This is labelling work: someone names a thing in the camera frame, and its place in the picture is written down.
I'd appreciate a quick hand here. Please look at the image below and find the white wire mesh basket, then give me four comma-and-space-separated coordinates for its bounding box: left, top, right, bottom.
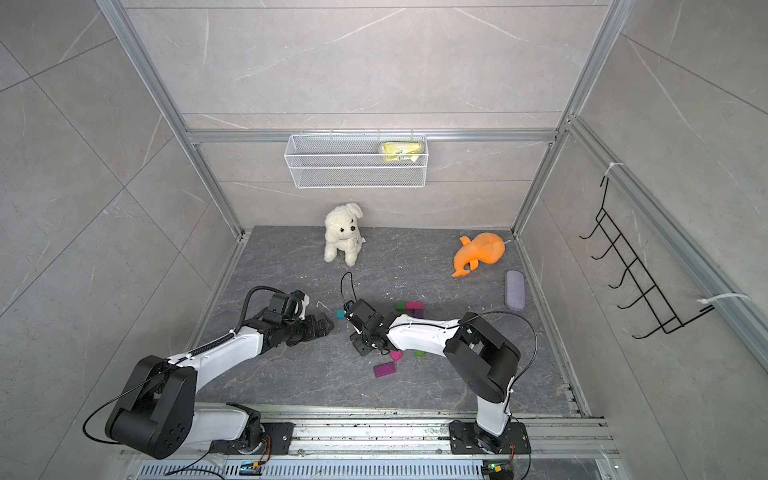
284, 133, 429, 189

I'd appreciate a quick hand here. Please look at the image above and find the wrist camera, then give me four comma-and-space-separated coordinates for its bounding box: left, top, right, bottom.
344, 299, 383, 332
262, 290, 309, 324

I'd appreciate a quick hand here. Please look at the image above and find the purple glasses case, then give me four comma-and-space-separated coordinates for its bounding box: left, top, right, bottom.
505, 270, 526, 312

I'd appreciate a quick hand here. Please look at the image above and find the black wire hook rack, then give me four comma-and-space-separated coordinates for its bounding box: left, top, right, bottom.
579, 177, 715, 340

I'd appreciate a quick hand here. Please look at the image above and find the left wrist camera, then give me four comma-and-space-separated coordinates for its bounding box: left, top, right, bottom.
262, 290, 309, 324

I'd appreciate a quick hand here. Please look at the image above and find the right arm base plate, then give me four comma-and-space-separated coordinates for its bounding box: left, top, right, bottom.
448, 420, 532, 455

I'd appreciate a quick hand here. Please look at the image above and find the aluminium mounting rail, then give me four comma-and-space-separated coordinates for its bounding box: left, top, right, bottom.
121, 405, 628, 479

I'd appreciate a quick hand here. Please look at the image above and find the orange toy watering can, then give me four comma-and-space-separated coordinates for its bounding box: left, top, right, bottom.
452, 232, 506, 278

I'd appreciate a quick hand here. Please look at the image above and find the purple block flat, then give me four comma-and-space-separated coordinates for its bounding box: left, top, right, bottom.
373, 361, 397, 378

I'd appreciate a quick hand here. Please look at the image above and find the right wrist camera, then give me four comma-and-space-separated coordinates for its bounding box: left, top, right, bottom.
344, 299, 383, 332

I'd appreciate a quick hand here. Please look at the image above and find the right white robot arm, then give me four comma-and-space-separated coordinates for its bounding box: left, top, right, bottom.
345, 302, 521, 454

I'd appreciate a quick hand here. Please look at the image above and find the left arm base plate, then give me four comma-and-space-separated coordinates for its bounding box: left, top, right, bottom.
209, 422, 295, 456

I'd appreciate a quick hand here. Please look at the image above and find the white plush dog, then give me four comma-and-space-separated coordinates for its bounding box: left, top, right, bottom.
324, 203, 365, 267

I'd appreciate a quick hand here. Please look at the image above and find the yellow packet in basket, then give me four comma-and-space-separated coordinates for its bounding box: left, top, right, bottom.
378, 141, 424, 163

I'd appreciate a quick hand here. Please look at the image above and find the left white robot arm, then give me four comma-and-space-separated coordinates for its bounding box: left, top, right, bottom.
104, 287, 334, 459

